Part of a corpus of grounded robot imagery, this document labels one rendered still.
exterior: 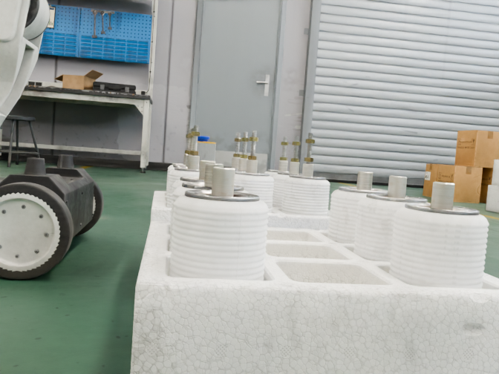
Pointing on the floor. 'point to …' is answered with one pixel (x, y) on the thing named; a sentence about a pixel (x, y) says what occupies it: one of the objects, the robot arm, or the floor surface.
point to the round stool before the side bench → (18, 138)
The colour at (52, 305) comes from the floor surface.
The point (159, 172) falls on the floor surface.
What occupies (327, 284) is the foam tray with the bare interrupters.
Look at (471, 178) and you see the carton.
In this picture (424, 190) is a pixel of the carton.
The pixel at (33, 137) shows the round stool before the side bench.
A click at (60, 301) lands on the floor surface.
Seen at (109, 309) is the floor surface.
